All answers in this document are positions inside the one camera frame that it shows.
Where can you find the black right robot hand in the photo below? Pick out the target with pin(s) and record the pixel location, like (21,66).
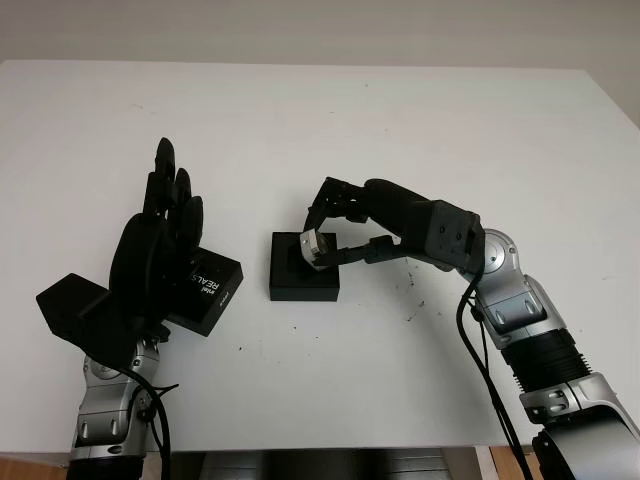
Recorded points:
(400,210)

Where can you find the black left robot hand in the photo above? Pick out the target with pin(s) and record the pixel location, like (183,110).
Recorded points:
(142,265)

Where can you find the black RealSense box lid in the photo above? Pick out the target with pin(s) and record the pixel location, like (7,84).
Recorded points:
(225,285)

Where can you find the small silver depth camera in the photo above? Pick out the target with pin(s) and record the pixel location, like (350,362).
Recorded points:
(312,247)

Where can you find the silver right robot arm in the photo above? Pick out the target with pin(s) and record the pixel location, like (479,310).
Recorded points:
(520,300)

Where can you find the dark grey robot torso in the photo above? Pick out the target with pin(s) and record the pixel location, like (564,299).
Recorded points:
(320,467)

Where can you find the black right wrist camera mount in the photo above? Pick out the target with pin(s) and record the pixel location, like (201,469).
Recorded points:
(452,235)

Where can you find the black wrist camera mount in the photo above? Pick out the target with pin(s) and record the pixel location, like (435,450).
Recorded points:
(70,305)
(452,235)

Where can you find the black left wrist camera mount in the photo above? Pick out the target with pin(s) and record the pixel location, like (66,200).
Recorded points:
(70,305)

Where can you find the black camera box base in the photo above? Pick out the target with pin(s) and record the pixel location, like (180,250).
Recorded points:
(300,292)

